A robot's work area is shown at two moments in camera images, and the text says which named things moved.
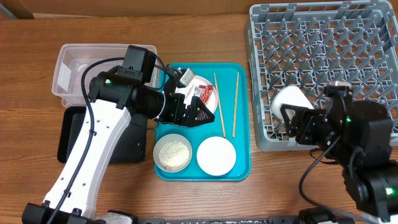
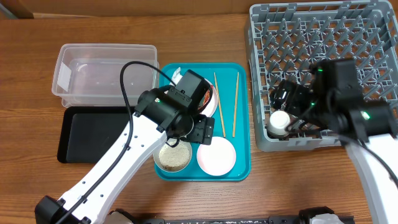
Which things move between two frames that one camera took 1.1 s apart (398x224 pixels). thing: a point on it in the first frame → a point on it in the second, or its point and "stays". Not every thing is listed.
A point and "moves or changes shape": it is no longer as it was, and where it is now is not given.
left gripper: [176, 116] → [203, 129]
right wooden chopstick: [236, 99] stays
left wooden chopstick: [220, 104] stays
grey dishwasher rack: [309, 45] stays
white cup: [290, 95] moves or changes shape
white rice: [174, 155] stays
